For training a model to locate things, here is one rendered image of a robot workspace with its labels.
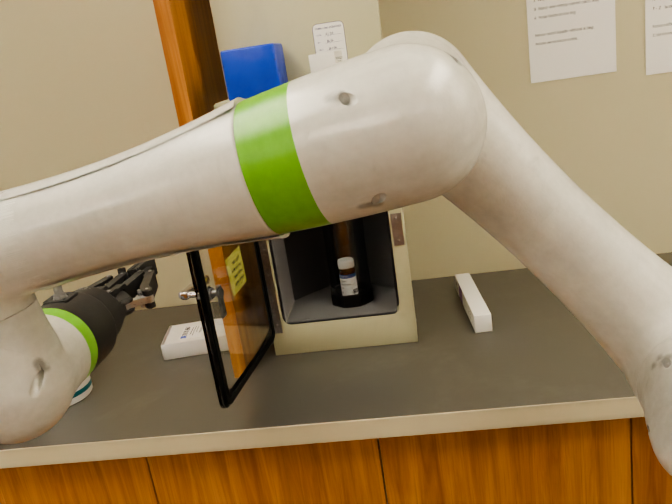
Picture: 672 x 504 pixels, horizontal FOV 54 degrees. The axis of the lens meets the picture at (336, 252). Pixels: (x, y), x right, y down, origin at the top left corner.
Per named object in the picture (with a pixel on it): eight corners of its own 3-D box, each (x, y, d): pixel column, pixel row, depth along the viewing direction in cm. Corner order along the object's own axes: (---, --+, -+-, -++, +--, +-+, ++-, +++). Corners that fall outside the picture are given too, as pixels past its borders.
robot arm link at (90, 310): (31, 395, 74) (108, 388, 73) (1, 298, 71) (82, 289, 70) (57, 371, 80) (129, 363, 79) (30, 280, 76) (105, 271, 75)
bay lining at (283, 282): (298, 284, 169) (274, 148, 159) (399, 273, 166) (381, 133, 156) (283, 323, 146) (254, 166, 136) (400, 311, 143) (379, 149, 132)
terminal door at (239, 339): (275, 338, 145) (242, 159, 133) (225, 412, 117) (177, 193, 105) (272, 338, 145) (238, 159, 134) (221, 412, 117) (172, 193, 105)
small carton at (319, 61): (321, 86, 127) (316, 54, 125) (346, 82, 125) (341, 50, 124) (313, 88, 122) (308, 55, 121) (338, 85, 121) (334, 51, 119)
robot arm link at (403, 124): (493, 156, 58) (459, 16, 54) (513, 199, 46) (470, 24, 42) (301, 210, 62) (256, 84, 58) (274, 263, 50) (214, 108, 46)
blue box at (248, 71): (240, 97, 131) (232, 50, 128) (289, 90, 130) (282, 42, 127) (228, 101, 121) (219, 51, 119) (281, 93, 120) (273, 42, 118)
